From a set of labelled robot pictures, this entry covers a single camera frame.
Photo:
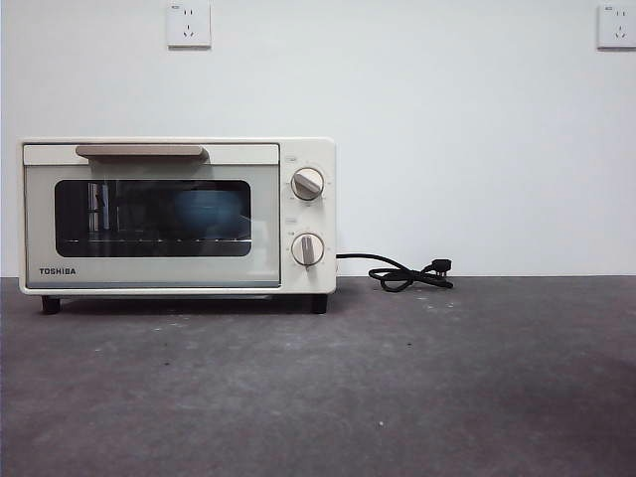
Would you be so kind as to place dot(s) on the blue bowl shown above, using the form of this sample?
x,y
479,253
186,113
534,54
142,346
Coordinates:
x,y
206,213

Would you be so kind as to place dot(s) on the cream oven knob upright pointer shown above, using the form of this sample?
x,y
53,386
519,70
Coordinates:
x,y
307,250

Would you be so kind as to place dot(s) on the cream oven knob slanted pointer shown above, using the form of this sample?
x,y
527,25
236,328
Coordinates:
x,y
307,185

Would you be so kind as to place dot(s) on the cream Toshiba toaster oven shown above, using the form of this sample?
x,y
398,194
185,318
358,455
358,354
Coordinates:
x,y
305,149

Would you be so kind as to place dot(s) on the white wall socket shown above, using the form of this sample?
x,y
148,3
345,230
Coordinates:
x,y
189,27
618,27

